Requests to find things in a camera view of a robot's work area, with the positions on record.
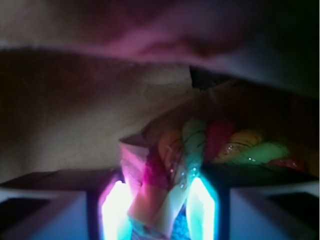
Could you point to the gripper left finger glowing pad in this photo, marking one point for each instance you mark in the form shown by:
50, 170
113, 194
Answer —
65, 205

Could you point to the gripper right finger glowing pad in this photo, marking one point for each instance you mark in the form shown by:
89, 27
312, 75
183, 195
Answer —
253, 202

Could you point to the teal cloth rag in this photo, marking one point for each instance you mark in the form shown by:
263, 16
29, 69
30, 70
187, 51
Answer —
180, 229

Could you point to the brown paper bag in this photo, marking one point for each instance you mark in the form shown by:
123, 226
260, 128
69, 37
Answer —
78, 75

